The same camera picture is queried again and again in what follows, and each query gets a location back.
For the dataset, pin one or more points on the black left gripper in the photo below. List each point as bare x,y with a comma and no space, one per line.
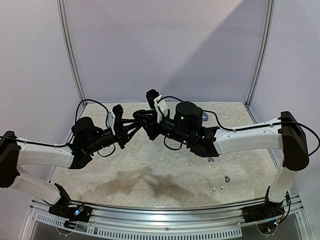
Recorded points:
121,132

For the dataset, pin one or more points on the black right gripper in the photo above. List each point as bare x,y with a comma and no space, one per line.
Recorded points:
155,128

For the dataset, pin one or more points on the black gold earbud charging case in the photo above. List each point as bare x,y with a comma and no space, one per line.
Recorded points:
138,117

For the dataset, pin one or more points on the blue-grey earbud charging case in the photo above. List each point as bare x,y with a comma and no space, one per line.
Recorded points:
205,117

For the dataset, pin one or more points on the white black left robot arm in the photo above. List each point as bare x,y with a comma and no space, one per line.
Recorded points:
88,140

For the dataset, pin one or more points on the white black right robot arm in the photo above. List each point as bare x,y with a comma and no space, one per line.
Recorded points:
283,133

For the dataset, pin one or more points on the white earbud left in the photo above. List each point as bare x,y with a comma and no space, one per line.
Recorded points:
212,189

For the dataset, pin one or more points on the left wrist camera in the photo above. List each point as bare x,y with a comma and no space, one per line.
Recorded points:
114,118

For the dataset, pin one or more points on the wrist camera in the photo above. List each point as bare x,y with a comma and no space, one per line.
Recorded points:
157,103
114,118

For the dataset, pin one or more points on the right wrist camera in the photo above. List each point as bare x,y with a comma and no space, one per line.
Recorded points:
157,103

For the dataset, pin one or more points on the aluminium back wall rail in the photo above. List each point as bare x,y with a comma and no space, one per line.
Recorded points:
171,101

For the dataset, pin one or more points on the aluminium left corner post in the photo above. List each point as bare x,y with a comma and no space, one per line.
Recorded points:
62,10

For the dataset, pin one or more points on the aluminium corner post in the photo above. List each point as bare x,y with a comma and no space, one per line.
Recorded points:
262,52
62,10

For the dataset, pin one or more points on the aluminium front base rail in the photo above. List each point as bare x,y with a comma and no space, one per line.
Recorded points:
221,222

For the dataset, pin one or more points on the aluminium right corner post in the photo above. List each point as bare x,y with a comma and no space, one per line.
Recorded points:
262,52

